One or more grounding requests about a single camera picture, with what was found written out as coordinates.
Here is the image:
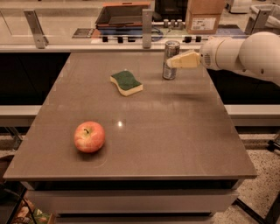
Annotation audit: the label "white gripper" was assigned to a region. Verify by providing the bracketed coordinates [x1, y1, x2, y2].
[166, 37, 244, 71]

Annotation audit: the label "silver redbull can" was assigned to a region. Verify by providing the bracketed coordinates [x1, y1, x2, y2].
[162, 40, 180, 80]

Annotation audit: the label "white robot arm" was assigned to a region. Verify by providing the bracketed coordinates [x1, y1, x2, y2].
[167, 31, 280, 86]

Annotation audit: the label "red apple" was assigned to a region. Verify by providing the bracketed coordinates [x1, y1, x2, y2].
[74, 121, 105, 153]

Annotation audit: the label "cardboard box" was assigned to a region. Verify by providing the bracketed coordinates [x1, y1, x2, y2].
[185, 0, 225, 34]

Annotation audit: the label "green yellow sponge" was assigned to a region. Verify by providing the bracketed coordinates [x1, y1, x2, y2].
[110, 70, 144, 96]

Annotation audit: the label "dark open tray bin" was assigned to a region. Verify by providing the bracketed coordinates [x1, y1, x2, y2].
[95, 2, 151, 28]

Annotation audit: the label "grey table drawer front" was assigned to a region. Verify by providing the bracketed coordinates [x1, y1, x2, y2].
[27, 189, 239, 214]

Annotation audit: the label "snack bags in bin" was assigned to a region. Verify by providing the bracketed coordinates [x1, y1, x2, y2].
[11, 201, 54, 224]

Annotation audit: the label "middle metal glass bracket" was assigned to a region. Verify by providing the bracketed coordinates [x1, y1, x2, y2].
[142, 9, 152, 49]

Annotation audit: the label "metal glass bracket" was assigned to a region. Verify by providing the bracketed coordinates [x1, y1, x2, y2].
[24, 10, 48, 49]
[142, 9, 152, 49]
[245, 10, 270, 35]

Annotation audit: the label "right metal glass bracket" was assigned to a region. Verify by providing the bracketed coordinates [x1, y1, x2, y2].
[245, 10, 270, 35]

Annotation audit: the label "left metal glass bracket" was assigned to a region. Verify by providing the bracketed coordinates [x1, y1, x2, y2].
[24, 10, 48, 49]

